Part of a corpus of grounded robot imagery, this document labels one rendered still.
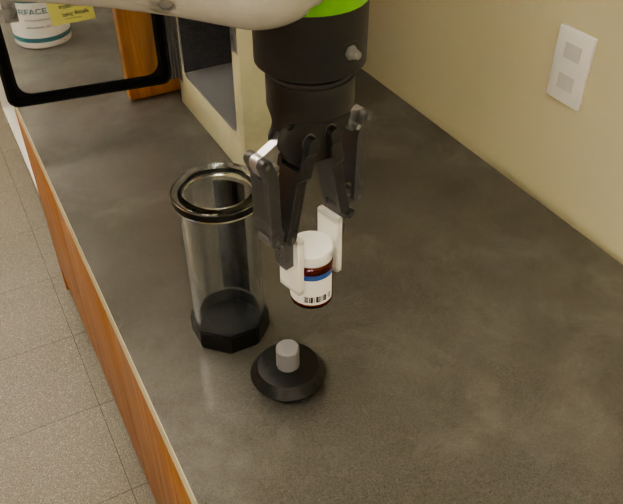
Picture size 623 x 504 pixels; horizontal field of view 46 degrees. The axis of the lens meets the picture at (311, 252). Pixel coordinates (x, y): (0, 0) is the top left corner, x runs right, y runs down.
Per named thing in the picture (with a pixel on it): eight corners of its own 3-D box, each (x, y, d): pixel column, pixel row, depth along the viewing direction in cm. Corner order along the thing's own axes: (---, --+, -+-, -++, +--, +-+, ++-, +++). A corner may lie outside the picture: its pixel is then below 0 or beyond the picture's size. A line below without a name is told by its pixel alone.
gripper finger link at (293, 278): (304, 239, 68) (298, 243, 68) (304, 293, 73) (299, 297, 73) (283, 225, 70) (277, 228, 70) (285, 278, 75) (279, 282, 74)
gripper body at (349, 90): (316, 34, 64) (316, 126, 70) (240, 63, 60) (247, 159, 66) (379, 62, 60) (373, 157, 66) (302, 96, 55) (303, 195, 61)
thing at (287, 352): (305, 346, 95) (304, 310, 91) (339, 396, 89) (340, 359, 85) (239, 371, 92) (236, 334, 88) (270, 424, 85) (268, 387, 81)
